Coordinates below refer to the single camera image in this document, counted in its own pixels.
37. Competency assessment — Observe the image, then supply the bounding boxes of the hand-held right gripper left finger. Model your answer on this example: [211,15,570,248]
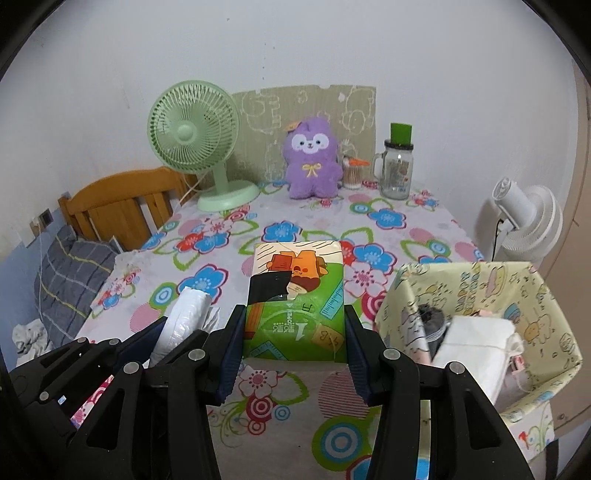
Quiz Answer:
[85,305,247,480]

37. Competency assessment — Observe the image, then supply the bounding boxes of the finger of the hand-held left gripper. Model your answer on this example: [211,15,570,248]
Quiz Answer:
[41,316,169,393]
[148,329,210,368]

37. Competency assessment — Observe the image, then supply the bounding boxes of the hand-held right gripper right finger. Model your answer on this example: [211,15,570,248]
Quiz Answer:
[343,305,535,480]

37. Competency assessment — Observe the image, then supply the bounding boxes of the white plastic packet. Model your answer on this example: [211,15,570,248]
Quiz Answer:
[150,286,220,365]

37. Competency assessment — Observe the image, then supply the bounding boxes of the grey drawstring pouch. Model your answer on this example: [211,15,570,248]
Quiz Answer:
[418,304,451,344]

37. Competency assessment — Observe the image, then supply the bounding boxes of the green tissue pack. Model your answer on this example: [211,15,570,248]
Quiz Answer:
[242,240,347,365]

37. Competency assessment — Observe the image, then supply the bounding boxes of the white towel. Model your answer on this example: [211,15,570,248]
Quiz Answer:
[431,315,525,404]

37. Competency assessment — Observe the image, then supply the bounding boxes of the yellow printed storage box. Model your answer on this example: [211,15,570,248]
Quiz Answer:
[374,261,583,425]

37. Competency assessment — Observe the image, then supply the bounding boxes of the white crumpled cloth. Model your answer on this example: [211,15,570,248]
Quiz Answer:
[11,320,51,356]

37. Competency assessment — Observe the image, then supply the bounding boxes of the grey plaid pillow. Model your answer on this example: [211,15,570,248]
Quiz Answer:
[34,224,123,347]

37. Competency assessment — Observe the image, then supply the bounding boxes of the wooden bed headboard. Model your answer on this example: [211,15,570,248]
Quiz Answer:
[58,167,195,252]

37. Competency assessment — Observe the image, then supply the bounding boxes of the floral tablecloth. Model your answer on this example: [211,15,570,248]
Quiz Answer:
[69,178,559,480]

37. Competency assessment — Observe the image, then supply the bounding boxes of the cotton swab jar orange lid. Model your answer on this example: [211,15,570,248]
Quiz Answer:
[342,154,371,189]

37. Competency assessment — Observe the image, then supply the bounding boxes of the purple plush toy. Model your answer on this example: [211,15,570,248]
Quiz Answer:
[283,116,343,200]

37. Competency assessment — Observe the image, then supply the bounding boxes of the glass mug jar green lid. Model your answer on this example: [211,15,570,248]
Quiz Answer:
[372,122,415,200]

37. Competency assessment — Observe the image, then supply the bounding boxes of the green desk fan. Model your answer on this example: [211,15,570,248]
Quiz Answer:
[148,80,260,213]

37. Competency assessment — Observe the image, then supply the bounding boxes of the white clip fan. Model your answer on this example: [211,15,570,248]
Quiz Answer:
[489,178,564,264]

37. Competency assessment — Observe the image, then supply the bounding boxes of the beige door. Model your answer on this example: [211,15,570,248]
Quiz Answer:
[531,60,591,287]

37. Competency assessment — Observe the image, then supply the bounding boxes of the wall power socket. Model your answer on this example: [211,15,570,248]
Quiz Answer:
[28,209,53,234]

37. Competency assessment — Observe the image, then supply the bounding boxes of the white fan cable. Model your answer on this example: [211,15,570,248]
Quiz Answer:
[178,175,204,206]

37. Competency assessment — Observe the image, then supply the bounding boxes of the black fan cable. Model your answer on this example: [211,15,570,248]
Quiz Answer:
[492,217,506,261]

